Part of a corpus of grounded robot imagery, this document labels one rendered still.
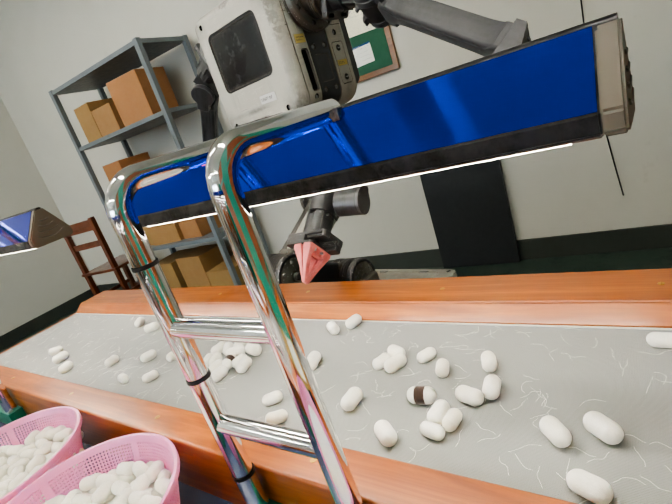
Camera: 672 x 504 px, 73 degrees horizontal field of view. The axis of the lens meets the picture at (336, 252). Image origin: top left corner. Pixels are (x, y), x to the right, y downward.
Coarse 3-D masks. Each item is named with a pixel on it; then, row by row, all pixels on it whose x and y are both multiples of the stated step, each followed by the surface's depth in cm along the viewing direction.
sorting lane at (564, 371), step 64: (64, 320) 152; (128, 320) 129; (320, 320) 89; (128, 384) 89; (256, 384) 74; (320, 384) 68; (384, 384) 63; (448, 384) 59; (512, 384) 55; (576, 384) 52; (640, 384) 49; (384, 448) 52; (448, 448) 49; (512, 448) 46; (576, 448) 44; (640, 448) 42
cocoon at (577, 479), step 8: (568, 472) 40; (576, 472) 39; (584, 472) 39; (568, 480) 39; (576, 480) 39; (584, 480) 38; (592, 480) 38; (600, 480) 38; (576, 488) 39; (584, 488) 38; (592, 488) 38; (600, 488) 37; (608, 488) 37; (584, 496) 38; (592, 496) 38; (600, 496) 37; (608, 496) 37
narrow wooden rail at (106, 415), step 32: (32, 384) 99; (64, 384) 93; (96, 416) 76; (128, 416) 72; (160, 416) 69; (192, 416) 66; (192, 448) 60; (256, 448) 55; (192, 480) 65; (224, 480) 59; (288, 480) 50; (320, 480) 47; (384, 480) 44; (416, 480) 43; (448, 480) 42; (480, 480) 41
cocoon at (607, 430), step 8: (584, 416) 45; (592, 416) 44; (600, 416) 44; (584, 424) 45; (592, 424) 44; (600, 424) 43; (608, 424) 43; (616, 424) 43; (592, 432) 44; (600, 432) 43; (608, 432) 42; (616, 432) 42; (608, 440) 42; (616, 440) 42
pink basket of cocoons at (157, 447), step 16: (96, 448) 66; (128, 448) 66; (160, 448) 64; (64, 464) 65; (80, 464) 65; (96, 464) 66; (112, 464) 66; (176, 464) 56; (48, 480) 63; (64, 480) 64; (176, 480) 54; (16, 496) 61; (32, 496) 62; (48, 496) 63; (176, 496) 55
